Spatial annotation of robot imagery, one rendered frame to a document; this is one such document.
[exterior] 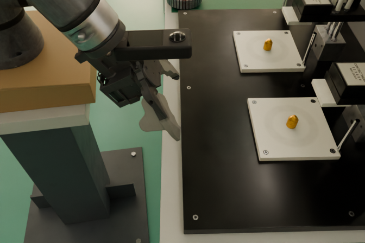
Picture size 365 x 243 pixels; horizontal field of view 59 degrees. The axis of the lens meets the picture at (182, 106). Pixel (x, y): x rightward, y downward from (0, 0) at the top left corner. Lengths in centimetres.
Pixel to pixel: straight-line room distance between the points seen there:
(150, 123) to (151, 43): 14
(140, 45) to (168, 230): 31
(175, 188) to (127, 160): 92
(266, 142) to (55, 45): 52
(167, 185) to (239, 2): 66
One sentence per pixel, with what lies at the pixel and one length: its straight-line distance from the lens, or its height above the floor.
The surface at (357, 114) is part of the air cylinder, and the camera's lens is 70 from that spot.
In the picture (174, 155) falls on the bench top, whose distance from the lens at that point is 64.
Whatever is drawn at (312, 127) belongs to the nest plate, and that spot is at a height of 78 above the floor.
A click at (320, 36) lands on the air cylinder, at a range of 86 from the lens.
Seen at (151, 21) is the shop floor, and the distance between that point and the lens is 231.
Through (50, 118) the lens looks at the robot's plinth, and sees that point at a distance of 76.
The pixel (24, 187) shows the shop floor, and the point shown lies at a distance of 160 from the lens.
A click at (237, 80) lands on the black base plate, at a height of 77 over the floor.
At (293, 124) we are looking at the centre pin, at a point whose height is 80.
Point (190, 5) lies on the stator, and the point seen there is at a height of 77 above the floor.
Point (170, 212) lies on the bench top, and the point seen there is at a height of 75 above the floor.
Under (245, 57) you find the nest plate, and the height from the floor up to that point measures 78.
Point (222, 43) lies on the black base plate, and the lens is 85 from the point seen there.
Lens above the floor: 129
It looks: 49 degrees down
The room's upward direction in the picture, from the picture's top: straight up
